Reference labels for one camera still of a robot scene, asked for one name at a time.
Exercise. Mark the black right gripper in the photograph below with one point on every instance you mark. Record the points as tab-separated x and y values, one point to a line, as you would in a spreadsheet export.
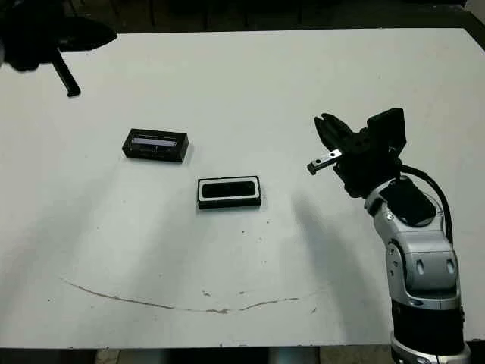
363	167

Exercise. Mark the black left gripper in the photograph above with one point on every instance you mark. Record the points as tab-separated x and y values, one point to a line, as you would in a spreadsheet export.
34	34

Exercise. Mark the black box lid with print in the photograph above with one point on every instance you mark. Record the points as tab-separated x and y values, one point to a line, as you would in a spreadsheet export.
155	153

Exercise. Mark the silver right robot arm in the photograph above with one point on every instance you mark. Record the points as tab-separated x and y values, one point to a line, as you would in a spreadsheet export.
428	258

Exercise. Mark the black box base white insert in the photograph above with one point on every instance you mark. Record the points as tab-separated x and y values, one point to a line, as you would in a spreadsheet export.
227	204

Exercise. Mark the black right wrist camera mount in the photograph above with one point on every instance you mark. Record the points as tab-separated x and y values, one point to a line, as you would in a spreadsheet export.
386	129

